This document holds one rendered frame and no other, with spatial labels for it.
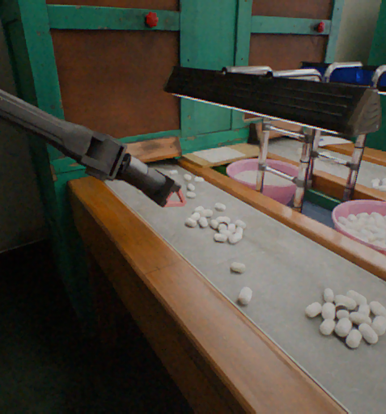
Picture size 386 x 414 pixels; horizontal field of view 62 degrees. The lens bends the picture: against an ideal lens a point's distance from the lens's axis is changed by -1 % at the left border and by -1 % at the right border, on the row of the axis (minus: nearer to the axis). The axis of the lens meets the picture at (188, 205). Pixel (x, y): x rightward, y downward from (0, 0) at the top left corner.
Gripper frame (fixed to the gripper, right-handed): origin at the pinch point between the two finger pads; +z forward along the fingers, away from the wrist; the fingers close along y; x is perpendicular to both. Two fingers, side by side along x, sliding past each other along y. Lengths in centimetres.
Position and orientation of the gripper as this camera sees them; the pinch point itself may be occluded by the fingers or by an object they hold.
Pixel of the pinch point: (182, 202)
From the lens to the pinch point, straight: 81.4
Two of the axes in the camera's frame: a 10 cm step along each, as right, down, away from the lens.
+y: -5.3, -3.7, 7.7
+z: 6.5, 4.1, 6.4
